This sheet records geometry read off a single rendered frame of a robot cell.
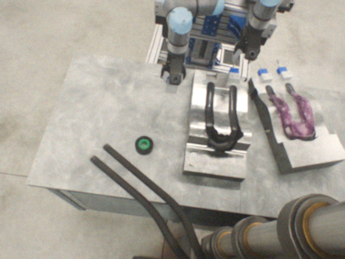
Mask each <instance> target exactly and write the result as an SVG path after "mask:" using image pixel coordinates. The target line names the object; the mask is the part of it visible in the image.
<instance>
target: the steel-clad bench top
mask: <svg viewBox="0 0 345 259"><path fill-rule="evenodd" d="M161 68H162V64H151V63H145V62H138V61H133V60H126V59H120V58H113V57H106V56H99V55H95V54H88V53H81V52H75V54H74V56H73V59H72V62H71V64H70V66H69V69H68V72H67V75H66V77H65V80H64V83H63V85H62V88H61V90H60V93H59V96H58V99H57V101H56V104H55V106H54V109H53V111H52V114H51V117H50V119H49V122H48V124H47V127H46V130H45V133H44V135H43V138H42V140H41V143H40V147H39V150H38V152H37V155H36V158H35V160H34V163H33V165H32V168H31V171H30V173H29V176H28V178H27V181H26V184H27V185H35V186H42V187H50V188H58V189H66V190H73V191H78V192H85V193H93V194H101V195H109V196H117V197H124V198H129V199H134V198H133V197H132V196H131V195H130V194H128V193H127V192H126V191H125V190H124V189H123V188H121V187H120V186H119V185H118V184H117V183H116V182H114V180H113V179H111V178H110V177H109V176H108V175H107V174H106V173H104V172H103V171H102V170H101V169H99V168H98V167H97V166H96V165H95V164H93V163H92V162H91V161H90V160H89V159H88V158H89V156H90V155H92V154H94V155H95V156H96V157H98V158H99V159H100V160H101V161H102V162H104V163H105V164H106V165H107V166H108V167H110V168H111V169H113V170H114V171H115V172H116V173H117V174H118V175H120V176H121V177H122V178H123V179H124V180H126V181H127V182H128V183H129V184H130V185H131V186H133V187H134V188H135V189H136V190H137V191H139V192H140V193H141V194H142V195H143V196H144V197H145V198H147V199H148V200H149V201H152V202H160V203H165V202H164V201H163V200H162V199H161V198H160V197H158V196H157V195H156V194H155V193H154V192H153V191H151V190H150V188H148V187H147V186H146V185H145V184H144V183H143V182H142V181H140V180H139V179H138V178H137V177H136V176H135V175H133V174H132V173H131V172H130V171H129V170H128V169H125V168H124V166H122V165H121V164H120V163H118V162H117V161H116V160H115V159H114V158H113V157H112V156H111V155H110V154H109V153H107V152H106V151H105V150H104V149H103V148H102V144H103V143H105V142H106V143H108V144H109V145H110V146H112V147H113V148H114V149H115V150H116V151H117V152H118V153H119V154H121V155H122V156H123V157H124V158H125V159H127V160H128V161H129V162H130V163H131V164H132V165H134V166H135V167H136V168H138V169H139V170H140V171H141V172H143V173H144V174H145V175H146V176H147V177H149V178H150V179H151V180H152V181H153V182H154V183H156V184H157V185H158V186H159V187H160V188H162V189H163V190H164V191H165V192H166V193H168V194H169V195H170V196H171V197H172V198H173V199H174V200H175V201H176V202H177V203H178V204H179V205H180V206H192V207H199V208H207V209H215V210H222V211H227V212H235V213H243V214H250V215H258V216H265V217H273V218H278V215H279V212H280V210H281V209H282V208H283V207H284V205H286V204H287V203H289V202H290V201H292V200H294V199H297V198H299V197H301V196H304V195H307V194H311V193H320V194H324V195H328V196H331V197H333V198H334V199H336V200H338V201H340V202H342V201H345V160H344V161H342V162H340V163H338V164H336V165H335V166H333V167H326V168H320V169H314V170H310V171H304V172H295V173H289V174H283V175H281V174H280V172H279V169H278V166H277V163H276V161H275V158H274V155H273V153H272V150H271V147H270V144H269V141H268V139H267V136H266V133H265V131H264V128H263V125H262V123H261V120H260V117H259V114H258V111H257V108H256V104H255V102H254V99H253V100H252V98H251V96H250V95H251V91H250V88H249V85H248V93H247V115H248V119H249V123H250V126H251V131H252V144H251V146H250V147H249V148H248V150H247V151H246V179H245V180H244V181H242V182H237V181H229V180H222V179H214V178H207V177H202V176H194V175H187V174H183V165H184V155H185V140H186V134H187V124H185V123H184V122H185V121H188V115H189V105H190V96H191V86H192V79H193V76H194V71H195V70H193V69H186V68H185V69H186V76H185V79H184V81H183V83H181V84H180V85H179V86H178V88H177V94H172V93H166V92H165V89H166V84H167V83H165V82H164V81H163V79H161V78H160V75H161ZM304 87H305V86H304ZM305 89H306V91H307V92H308V93H309V94H310V95H312V96H313V97H314V98H315V99H317V100H318V102H319V104H320V107H321V110H322V114H323V118H324V121H325V125H326V128H327V130H328V132H329V135H332V134H336V136H337V137H338V139H339V141H340V143H341V145H342V147H343V150H344V152H345V93H343V92H336V91H330V90H323V89H319V88H312V87H305ZM143 135H146V136H149V137H150V138H151V139H152V141H153V150H152V152H151V153H150V154H148V155H140V154H139V153H138V152H137V151H136V149H135V141H136V139H137V138H138V137H140V136H143Z"/></svg>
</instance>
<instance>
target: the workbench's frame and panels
mask: <svg viewBox="0 0 345 259"><path fill-rule="evenodd" d="M29 186H33V187H40V188H46V189H47V190H49V191H50V192H52V193H53V194H55V195H56V196H58V197H60V198H61V199H63V200H64V201H66V202H67V203H69V204H70V205H72V206H73V207H75V208H76V209H78V210H86V209H92V210H100V211H105V212H113V213H120V214H128V215H136V216H144V217H151V216H150V214H149V213H148V211H147V210H146V209H145V207H144V206H142V205H141V204H140V203H139V202H138V201H136V200H135V199H129V198H124V197H117V196H109V195H101V194H93V193H85V192H78V191H73V190H66V189H58V188H50V187H42V186H35V185H29ZM150 203H151V204H152V205H153V206H154V207H155V208H156V210H157V211H158V212H159V214H160V215H161V216H162V218H163V219H164V220H172V222H174V223H180V222H181V220H180V218H179V217H178V216H177V214H176V213H175V212H174V210H173V209H172V208H171V207H170V206H169V205H167V204H166V203H160V202H152V201H150ZM181 207H182V208H183V209H184V211H185V212H186V215H187V216H188V218H189V220H190V222H191V223H195V224H203V225H208V226H216V227H231V228H234V226H235V225H236V223H237V222H239V221H240V220H242V219H245V218H247V217H250V216H258V215H250V214H243V213H235V212H227V211H222V210H215V209H207V208H199V207H192V206H181ZM260 217H263V218H265V219H267V220H269V221H270V222H271V221H274V220H277V218H273V217H265V216H260Z"/></svg>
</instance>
